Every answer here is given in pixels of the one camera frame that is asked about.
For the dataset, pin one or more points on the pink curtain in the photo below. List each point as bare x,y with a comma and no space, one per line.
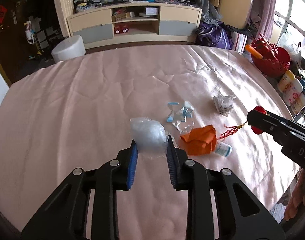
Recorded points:
266,7

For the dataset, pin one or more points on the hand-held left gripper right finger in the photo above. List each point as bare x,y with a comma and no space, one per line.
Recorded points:
171,165

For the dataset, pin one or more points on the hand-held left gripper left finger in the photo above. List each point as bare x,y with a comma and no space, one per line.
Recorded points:
132,165

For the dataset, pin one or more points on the beige grey television cabinet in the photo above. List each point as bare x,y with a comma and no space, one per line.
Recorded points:
135,22

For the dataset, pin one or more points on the white round stool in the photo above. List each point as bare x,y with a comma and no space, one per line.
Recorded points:
67,48

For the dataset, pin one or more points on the purple bag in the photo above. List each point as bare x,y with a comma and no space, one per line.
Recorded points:
215,35

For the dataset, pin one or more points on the pink white hanging bag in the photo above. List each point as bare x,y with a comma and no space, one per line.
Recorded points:
30,31

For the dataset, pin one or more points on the cardboard box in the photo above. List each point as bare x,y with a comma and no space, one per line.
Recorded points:
121,16

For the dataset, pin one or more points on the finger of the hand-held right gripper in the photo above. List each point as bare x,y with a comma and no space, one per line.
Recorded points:
267,126

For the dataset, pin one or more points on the orange crumpled bag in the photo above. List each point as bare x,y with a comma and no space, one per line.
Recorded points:
198,141

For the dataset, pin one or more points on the red tassel ornament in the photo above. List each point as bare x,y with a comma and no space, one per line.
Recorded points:
230,131

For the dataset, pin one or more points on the red bottle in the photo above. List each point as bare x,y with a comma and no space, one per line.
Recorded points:
125,28
117,29

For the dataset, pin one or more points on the window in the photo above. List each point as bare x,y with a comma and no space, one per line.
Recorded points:
295,10

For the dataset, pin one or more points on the crumpled foil wrapper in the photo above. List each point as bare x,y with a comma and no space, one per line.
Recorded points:
223,105

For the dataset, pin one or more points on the small white bottle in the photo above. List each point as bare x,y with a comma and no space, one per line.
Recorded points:
223,150

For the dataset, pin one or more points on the clear plastic bag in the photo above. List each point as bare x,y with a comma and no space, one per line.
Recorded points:
147,135

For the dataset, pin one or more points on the grey clothes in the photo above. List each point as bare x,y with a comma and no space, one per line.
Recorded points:
207,7

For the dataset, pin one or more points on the cardboard covered cabinet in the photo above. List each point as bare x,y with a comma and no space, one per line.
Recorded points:
235,2

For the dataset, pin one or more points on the person's right hand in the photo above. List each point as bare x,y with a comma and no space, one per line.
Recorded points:
296,197

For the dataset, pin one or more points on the blue clear plastic wrapper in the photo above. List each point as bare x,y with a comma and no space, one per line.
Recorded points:
180,115

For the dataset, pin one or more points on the white labelled bottle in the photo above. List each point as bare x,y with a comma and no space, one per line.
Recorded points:
293,92
286,80
299,104

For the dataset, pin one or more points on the red plastic basket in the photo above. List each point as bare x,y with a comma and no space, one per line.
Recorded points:
271,57

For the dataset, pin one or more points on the woven folding screen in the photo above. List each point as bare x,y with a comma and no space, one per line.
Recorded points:
62,7

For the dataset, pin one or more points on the pink tablecloth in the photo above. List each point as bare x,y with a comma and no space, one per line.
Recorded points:
67,110

